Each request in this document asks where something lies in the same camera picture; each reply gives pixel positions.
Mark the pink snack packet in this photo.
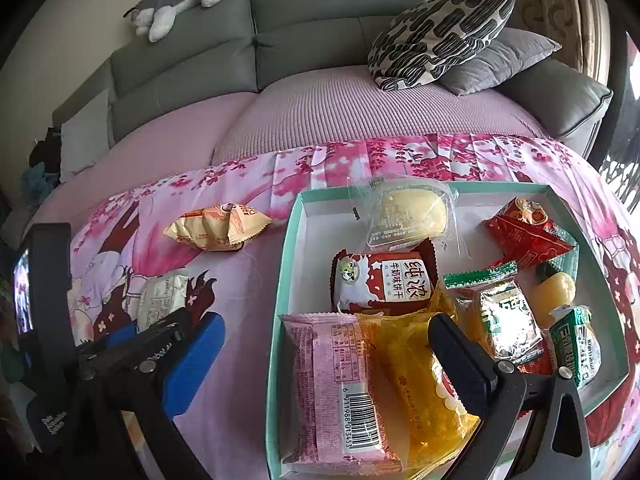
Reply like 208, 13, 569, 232
279, 311, 403, 476

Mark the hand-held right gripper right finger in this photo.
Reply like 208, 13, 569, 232
427, 313, 596, 480

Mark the pale white snack packet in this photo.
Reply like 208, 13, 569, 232
137, 269, 193, 332

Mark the red lattice-print packet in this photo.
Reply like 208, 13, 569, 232
500, 350, 556, 378

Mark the grey pillow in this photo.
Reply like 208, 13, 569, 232
440, 27, 563, 97

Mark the green white corn-print packet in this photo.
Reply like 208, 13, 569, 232
547, 306, 603, 391

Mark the clear-wrapped yellow bun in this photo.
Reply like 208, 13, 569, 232
347, 177, 468, 256

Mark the yellow snack packet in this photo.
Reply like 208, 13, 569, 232
357, 310, 481, 471

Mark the tan crinkled snack packet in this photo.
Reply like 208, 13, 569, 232
164, 202, 272, 252

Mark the small red snack packet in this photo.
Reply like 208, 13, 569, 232
486, 196, 576, 273

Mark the olive green snack packet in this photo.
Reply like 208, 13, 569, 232
442, 259, 545, 363

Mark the beige patterned curtain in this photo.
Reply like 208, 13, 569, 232
465, 0, 608, 81

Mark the black white patterned pillow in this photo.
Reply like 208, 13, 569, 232
367, 0, 517, 92

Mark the black metal rack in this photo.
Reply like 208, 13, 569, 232
597, 150, 640, 201

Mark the teal cloth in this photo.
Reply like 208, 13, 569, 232
20, 162, 56, 196

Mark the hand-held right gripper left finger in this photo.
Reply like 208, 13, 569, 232
62, 311, 227, 480

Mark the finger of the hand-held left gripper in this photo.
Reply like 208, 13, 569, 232
142, 307, 193, 341
97, 321, 140, 347

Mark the teal cardboard box lid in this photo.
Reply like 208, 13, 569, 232
265, 182, 632, 480

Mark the pink printed blanket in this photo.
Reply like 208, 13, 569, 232
20, 132, 640, 480

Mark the dark clothes pile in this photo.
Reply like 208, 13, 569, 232
29, 127, 62, 168

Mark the red white biscuit packet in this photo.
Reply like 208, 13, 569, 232
330, 240, 436, 316

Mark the grey sofa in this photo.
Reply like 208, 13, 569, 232
52, 0, 615, 161

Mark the grey white plush toy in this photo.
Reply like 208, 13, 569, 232
124, 0, 232, 43

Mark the black screen device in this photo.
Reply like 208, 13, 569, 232
11, 224, 73, 353

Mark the light grey cushion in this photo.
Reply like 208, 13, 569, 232
59, 89, 113, 183

